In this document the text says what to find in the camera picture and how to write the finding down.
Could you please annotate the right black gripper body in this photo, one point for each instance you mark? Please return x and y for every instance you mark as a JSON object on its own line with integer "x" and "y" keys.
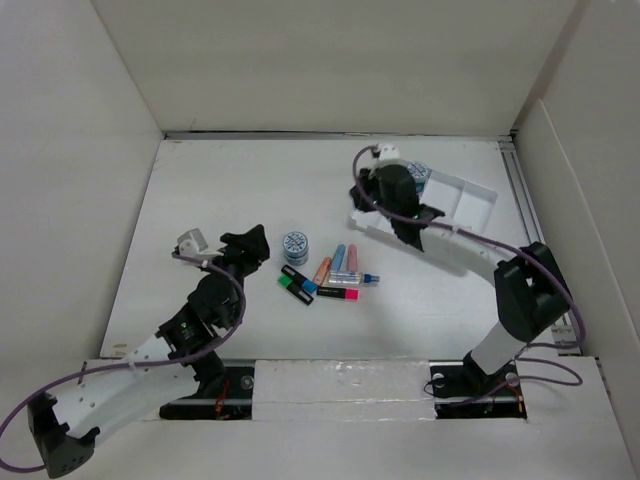
{"x": 371, "y": 176}

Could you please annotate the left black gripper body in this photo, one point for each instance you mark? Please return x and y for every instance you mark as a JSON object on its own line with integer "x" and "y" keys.
{"x": 240, "y": 264}

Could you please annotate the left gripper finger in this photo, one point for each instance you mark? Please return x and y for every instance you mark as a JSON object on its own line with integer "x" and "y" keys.
{"x": 258, "y": 245}
{"x": 244, "y": 240}

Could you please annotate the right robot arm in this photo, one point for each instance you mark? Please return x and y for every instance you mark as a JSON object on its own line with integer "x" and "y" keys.
{"x": 530, "y": 291}

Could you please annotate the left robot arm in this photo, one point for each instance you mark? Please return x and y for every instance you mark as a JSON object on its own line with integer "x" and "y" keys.
{"x": 178, "y": 360}

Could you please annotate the green highlighter marker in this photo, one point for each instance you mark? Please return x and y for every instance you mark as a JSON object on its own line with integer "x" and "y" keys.
{"x": 294, "y": 289}

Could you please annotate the pink capped small tube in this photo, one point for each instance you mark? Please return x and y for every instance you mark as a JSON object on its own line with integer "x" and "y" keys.
{"x": 352, "y": 258}

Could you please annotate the blue capped small tube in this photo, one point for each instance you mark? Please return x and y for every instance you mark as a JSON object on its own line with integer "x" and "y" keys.
{"x": 338, "y": 258}

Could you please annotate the blue highlighter marker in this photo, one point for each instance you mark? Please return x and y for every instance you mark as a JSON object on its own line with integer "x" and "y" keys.
{"x": 301, "y": 280}

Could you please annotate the orange capped small tube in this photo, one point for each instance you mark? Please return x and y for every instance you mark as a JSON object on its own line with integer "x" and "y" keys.
{"x": 322, "y": 271}

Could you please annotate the white organizer tray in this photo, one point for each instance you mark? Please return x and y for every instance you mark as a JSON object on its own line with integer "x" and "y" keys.
{"x": 466, "y": 207}

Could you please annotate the pink highlighter marker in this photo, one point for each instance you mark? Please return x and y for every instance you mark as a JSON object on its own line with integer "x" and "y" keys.
{"x": 338, "y": 293}

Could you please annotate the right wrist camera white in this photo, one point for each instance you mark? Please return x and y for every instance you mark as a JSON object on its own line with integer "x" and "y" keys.
{"x": 386, "y": 153}

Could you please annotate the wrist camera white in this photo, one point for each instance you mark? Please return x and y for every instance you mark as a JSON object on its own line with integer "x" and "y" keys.
{"x": 386, "y": 153}
{"x": 192, "y": 243}

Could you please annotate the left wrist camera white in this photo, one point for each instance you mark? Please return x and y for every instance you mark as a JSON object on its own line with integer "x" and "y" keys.
{"x": 192, "y": 243}

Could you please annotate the aluminium rail back edge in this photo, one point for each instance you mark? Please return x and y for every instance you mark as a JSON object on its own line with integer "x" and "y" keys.
{"x": 317, "y": 135}

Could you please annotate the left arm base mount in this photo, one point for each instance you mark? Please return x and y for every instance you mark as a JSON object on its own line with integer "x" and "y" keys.
{"x": 227, "y": 397}

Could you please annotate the aluminium rail right side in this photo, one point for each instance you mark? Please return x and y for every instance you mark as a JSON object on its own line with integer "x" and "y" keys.
{"x": 563, "y": 332}

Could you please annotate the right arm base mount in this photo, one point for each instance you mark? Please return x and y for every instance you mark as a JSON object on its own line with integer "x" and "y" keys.
{"x": 461, "y": 390}

